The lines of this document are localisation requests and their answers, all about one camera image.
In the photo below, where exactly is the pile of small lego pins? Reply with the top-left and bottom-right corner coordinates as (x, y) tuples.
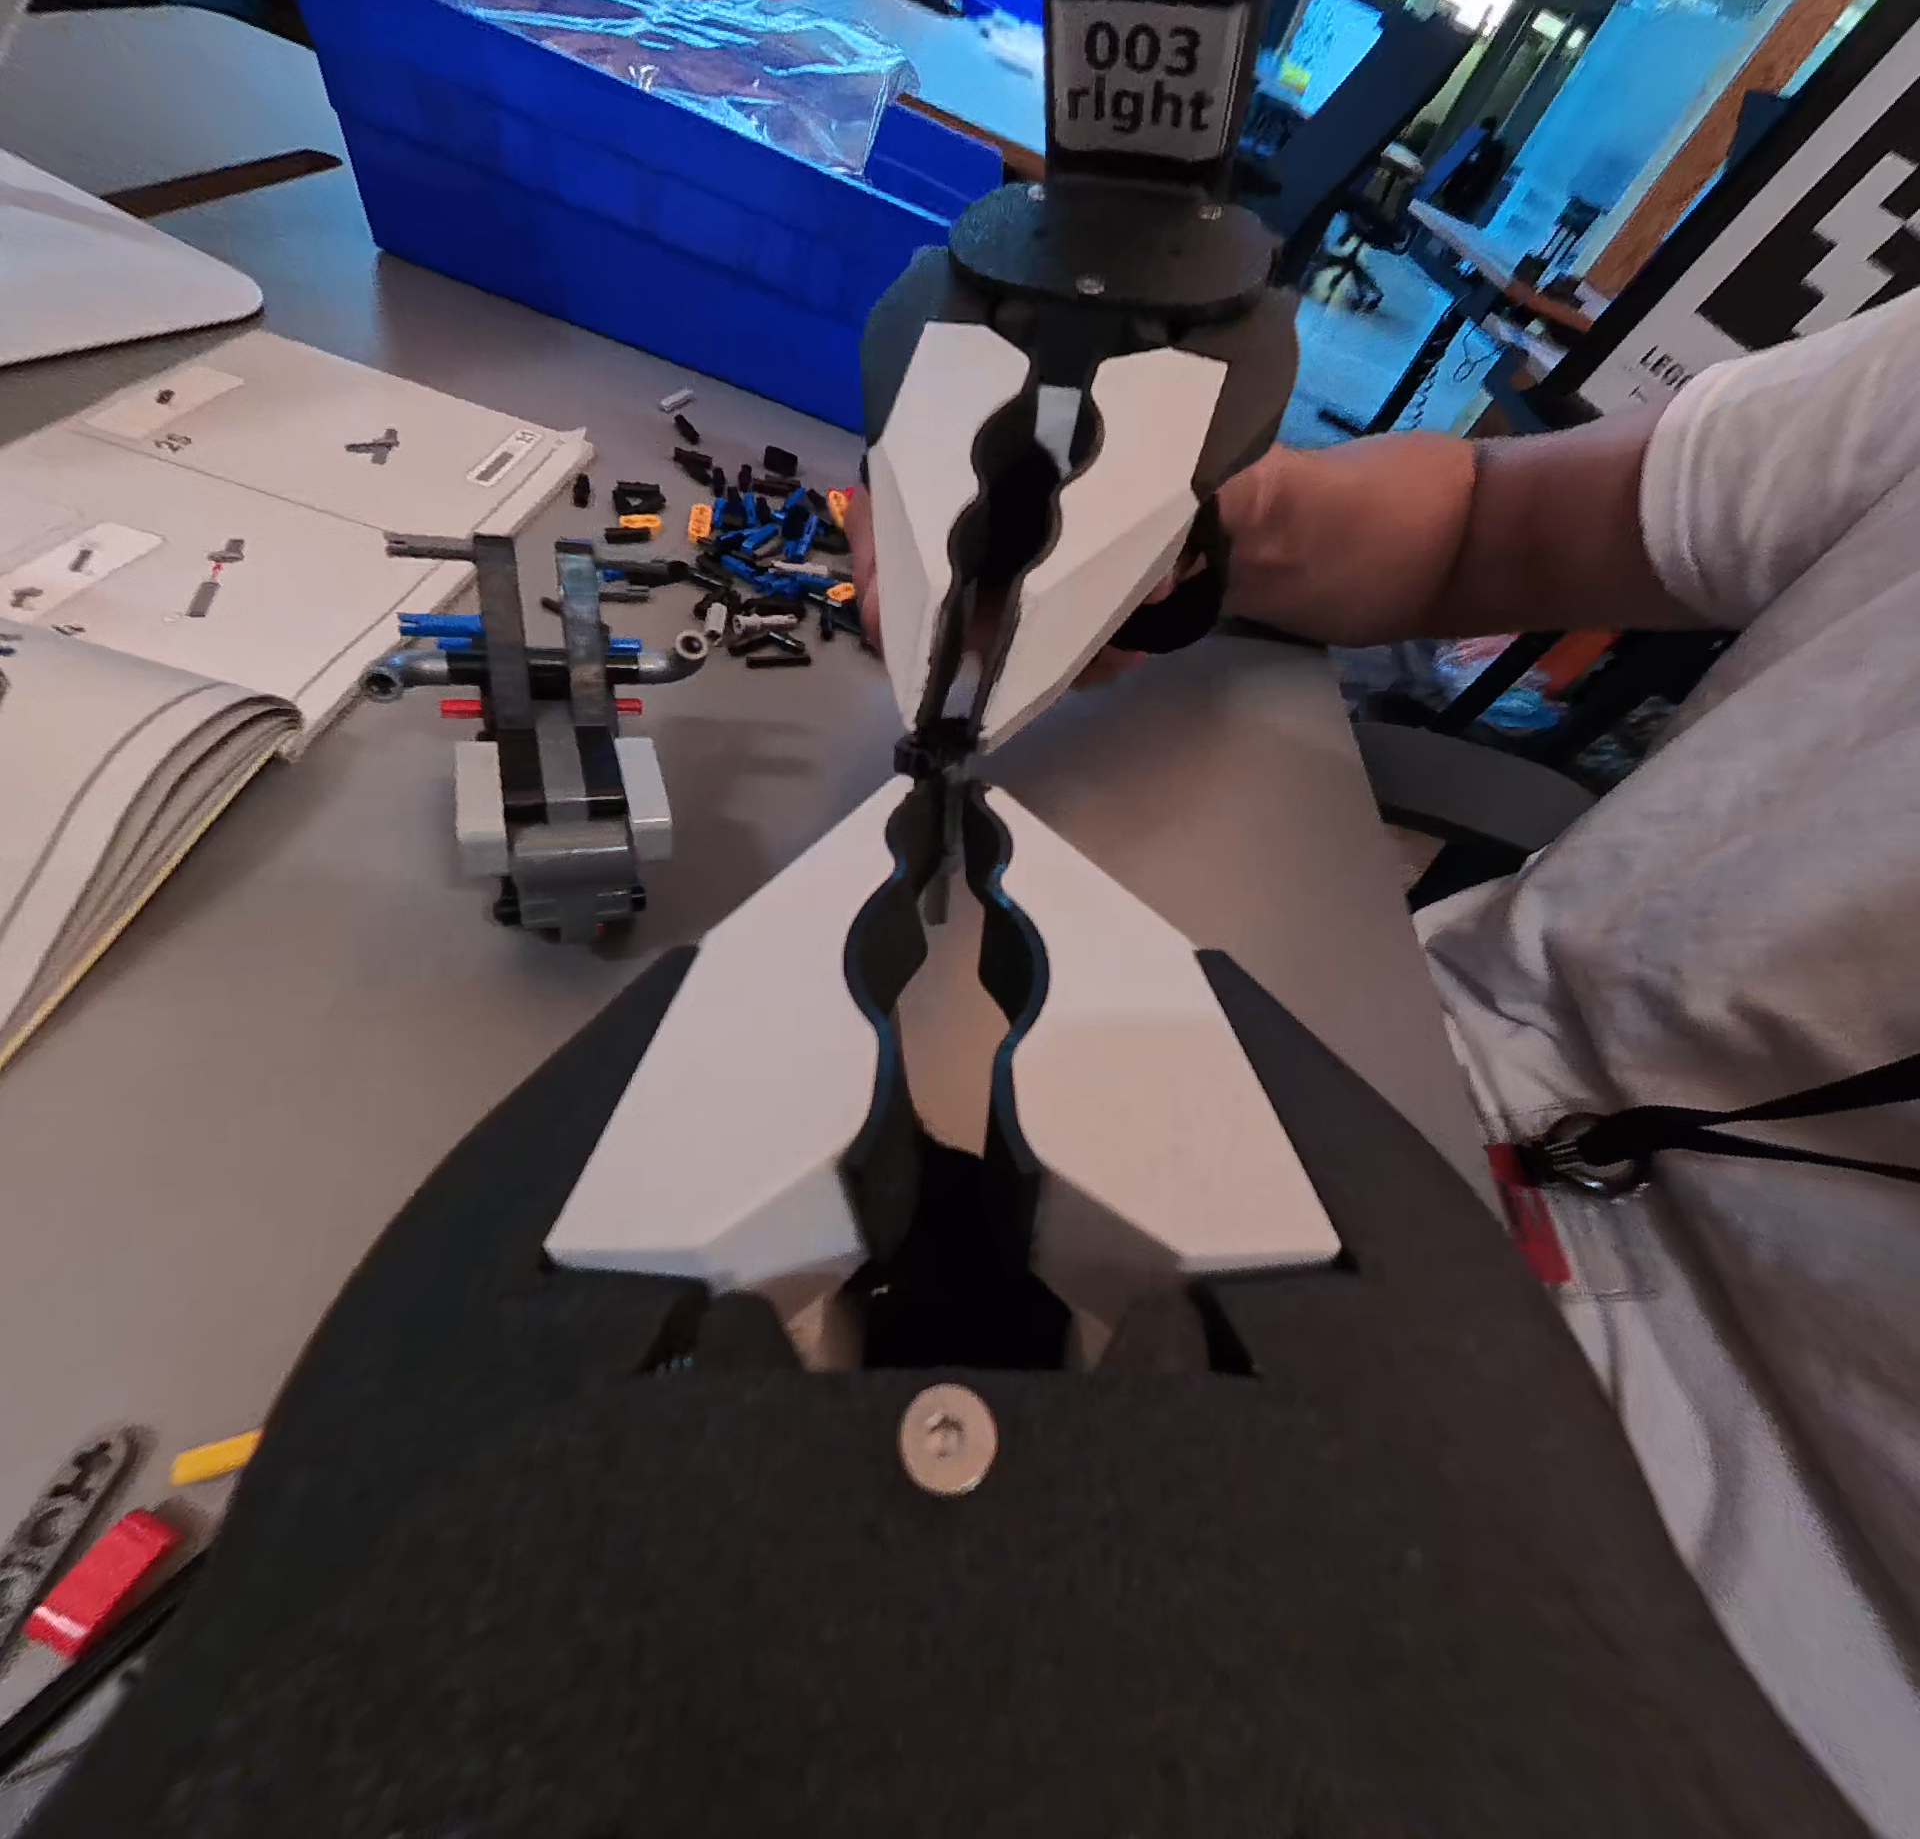
(569, 388), (871, 671)

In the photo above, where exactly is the black office chair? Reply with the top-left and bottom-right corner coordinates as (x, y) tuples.
(1306, 129), (1441, 314)

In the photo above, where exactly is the person's right forearm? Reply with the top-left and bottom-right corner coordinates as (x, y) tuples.
(1387, 396), (1748, 653)

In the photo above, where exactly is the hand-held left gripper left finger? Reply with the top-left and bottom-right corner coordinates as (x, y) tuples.
(541, 778), (961, 1292)

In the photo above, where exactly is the black white marker board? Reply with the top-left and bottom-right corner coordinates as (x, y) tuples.
(1574, 15), (1920, 422)

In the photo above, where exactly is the red lego brick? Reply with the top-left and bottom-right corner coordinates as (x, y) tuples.
(21, 1509), (185, 1661)

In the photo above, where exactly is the black lego beam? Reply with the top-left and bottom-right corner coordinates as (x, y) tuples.
(891, 729), (977, 929)

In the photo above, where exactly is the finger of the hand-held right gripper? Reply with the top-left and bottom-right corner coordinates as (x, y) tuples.
(960, 345), (1231, 758)
(866, 320), (1036, 747)

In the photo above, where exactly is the person's right hand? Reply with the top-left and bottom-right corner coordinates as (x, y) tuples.
(1072, 435), (1397, 689)

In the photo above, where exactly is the partly built lego model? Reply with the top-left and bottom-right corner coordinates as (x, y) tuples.
(359, 526), (714, 947)

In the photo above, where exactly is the blue plastic bin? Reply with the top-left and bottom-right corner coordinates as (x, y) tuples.
(296, 0), (1006, 438)

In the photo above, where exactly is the dark grey thin lego beam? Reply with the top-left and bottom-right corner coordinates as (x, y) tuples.
(0, 1423), (155, 1669)

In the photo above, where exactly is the lego instruction booklet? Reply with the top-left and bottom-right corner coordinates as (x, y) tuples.
(0, 324), (597, 1067)

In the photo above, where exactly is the clear plastic bag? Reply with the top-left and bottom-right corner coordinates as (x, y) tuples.
(427, 0), (918, 177)

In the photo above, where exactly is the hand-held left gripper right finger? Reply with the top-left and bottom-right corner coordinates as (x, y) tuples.
(960, 781), (1344, 1289)

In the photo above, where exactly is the black lanyard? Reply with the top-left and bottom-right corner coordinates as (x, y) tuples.
(1514, 1056), (1920, 1208)

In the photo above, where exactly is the red badge tag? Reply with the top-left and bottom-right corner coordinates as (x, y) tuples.
(1485, 1140), (1573, 1289)

